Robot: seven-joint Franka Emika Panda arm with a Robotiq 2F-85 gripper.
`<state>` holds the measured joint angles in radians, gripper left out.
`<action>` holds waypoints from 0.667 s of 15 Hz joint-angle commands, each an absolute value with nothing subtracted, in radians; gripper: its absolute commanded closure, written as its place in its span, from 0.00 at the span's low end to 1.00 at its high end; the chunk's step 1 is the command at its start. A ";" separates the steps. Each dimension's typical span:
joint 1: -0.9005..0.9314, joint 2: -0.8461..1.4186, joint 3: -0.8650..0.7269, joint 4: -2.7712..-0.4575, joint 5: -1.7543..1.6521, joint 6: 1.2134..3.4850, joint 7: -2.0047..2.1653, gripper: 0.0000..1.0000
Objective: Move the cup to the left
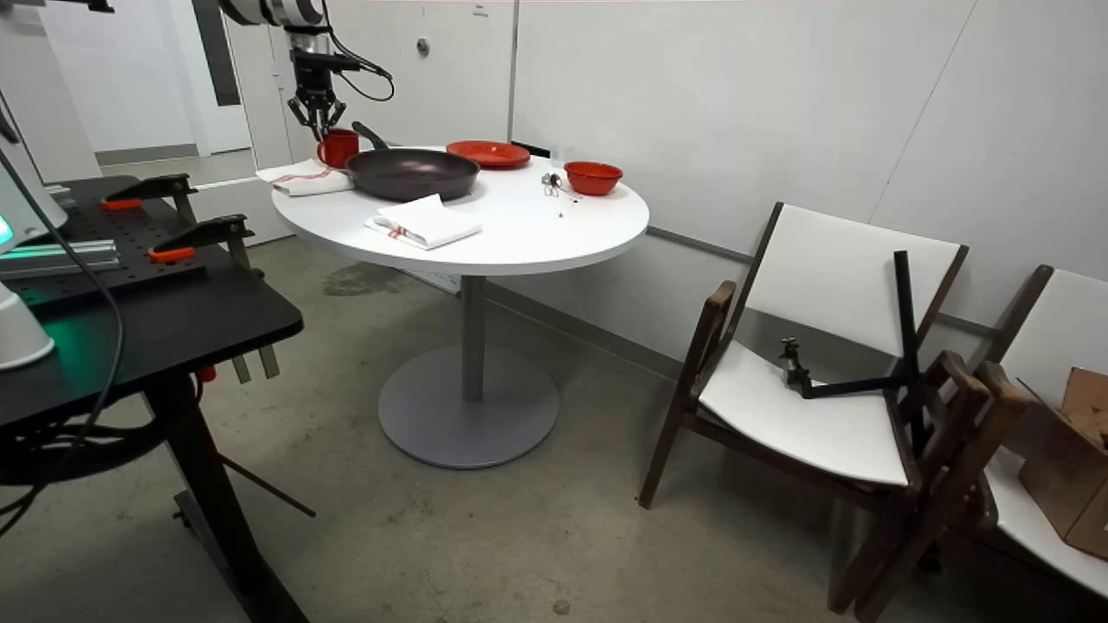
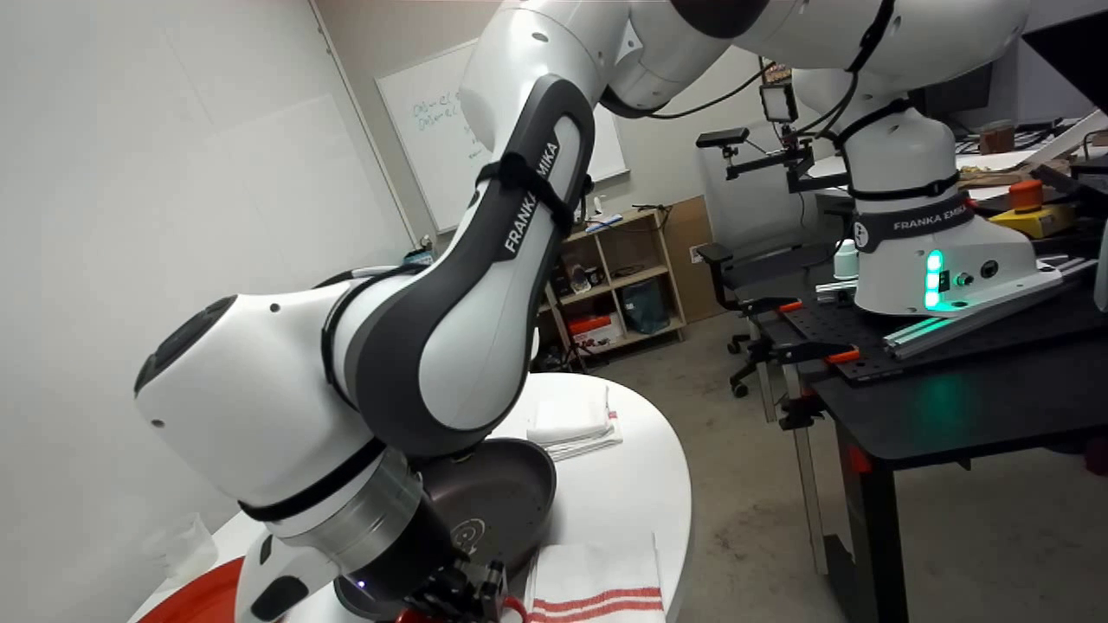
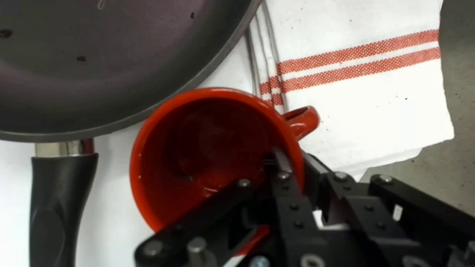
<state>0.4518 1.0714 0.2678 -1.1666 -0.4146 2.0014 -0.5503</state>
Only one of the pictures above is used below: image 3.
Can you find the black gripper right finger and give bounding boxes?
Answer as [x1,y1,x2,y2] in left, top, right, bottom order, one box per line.
[303,153,475,267]

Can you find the black frying pan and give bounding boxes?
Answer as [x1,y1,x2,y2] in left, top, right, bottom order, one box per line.
[0,0,264,267]

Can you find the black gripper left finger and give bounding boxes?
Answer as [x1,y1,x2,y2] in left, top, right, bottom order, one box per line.
[134,147,318,267]

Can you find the white towel red stripes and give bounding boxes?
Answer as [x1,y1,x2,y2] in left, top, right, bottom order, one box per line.
[243,0,457,183]

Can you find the red cup with handle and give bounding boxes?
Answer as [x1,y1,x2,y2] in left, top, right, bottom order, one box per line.
[129,88,322,235]

